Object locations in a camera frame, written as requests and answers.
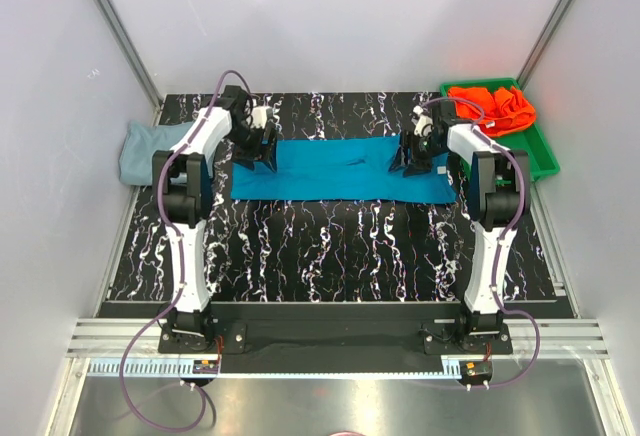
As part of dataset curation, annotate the black marble pattern mat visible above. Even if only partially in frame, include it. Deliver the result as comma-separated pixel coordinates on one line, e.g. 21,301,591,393
105,92,556,303

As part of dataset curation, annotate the right black connector box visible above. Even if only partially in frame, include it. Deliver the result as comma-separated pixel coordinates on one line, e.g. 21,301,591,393
460,359,493,386

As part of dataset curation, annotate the left black connector box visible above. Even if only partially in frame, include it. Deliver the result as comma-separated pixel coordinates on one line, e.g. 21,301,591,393
192,355,221,376

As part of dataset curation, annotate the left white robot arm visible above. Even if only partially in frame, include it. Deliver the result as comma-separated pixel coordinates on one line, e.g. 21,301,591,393
152,85,277,352

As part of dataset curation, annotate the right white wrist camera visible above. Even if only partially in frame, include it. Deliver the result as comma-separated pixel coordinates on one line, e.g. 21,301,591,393
412,106,433,137

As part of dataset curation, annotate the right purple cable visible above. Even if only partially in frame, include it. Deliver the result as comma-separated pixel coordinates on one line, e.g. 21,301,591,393
422,96,542,391

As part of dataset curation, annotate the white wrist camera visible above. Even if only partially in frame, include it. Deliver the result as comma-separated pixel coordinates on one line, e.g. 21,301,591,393
412,106,433,137
250,106,273,129

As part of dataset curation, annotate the black connector box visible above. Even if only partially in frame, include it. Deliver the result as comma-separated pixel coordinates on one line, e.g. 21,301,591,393
192,355,221,376
460,359,493,386

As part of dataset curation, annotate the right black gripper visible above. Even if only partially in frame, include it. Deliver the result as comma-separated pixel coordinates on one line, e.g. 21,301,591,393
388,130,446,178

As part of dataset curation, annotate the teal blue t shirt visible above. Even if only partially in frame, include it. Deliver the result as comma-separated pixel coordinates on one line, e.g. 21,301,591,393
231,136,457,204

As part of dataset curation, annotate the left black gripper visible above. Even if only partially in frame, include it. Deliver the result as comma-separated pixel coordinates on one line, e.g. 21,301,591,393
226,124,279,173

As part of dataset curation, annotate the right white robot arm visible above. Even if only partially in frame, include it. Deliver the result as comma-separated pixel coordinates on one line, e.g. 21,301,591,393
389,97,530,354

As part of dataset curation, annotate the folded grey-blue t shirt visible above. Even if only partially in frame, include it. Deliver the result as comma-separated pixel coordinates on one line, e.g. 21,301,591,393
118,121,194,186

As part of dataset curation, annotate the purple cable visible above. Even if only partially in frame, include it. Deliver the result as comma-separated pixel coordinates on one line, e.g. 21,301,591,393
422,96,542,391
119,70,251,433

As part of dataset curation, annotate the orange t shirt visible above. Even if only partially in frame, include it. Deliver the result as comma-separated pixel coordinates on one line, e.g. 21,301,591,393
447,86,537,138

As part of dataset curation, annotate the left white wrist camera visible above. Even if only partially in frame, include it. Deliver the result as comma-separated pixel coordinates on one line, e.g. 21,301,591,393
250,106,273,129

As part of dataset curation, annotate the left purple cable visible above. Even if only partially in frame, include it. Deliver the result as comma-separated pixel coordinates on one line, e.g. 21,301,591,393
119,70,251,433

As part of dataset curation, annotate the aluminium rail frame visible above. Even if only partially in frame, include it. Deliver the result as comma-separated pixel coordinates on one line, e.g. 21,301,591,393
47,318,635,435

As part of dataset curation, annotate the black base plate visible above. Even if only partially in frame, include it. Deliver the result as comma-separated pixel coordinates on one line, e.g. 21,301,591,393
159,302,513,377

